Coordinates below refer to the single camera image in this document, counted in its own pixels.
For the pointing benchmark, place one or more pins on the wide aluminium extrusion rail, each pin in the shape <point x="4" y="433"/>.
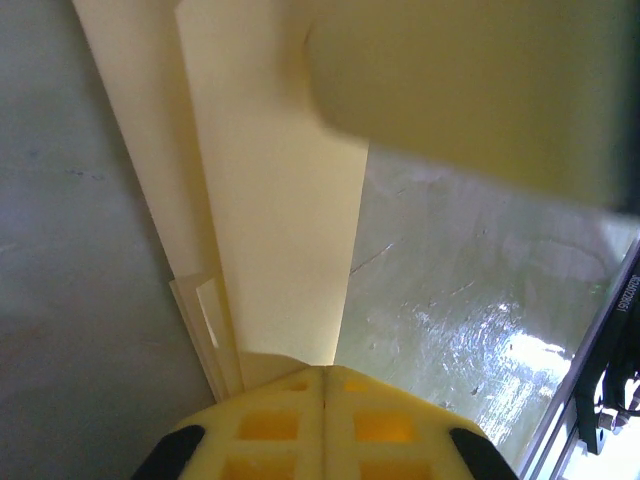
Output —
<point x="555" y="440"/>

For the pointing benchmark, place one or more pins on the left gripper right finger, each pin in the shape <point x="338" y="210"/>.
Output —
<point x="390" y="440"/>

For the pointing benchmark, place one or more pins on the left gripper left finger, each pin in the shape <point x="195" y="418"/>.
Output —
<point x="270" y="440"/>

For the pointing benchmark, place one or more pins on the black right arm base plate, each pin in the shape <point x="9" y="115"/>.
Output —
<point x="607" y="410"/>

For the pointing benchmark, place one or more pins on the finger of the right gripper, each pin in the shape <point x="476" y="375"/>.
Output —
<point x="475" y="90"/>

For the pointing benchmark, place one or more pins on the pale yellow paper sheet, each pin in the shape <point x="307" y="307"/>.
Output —
<point x="270" y="200"/>

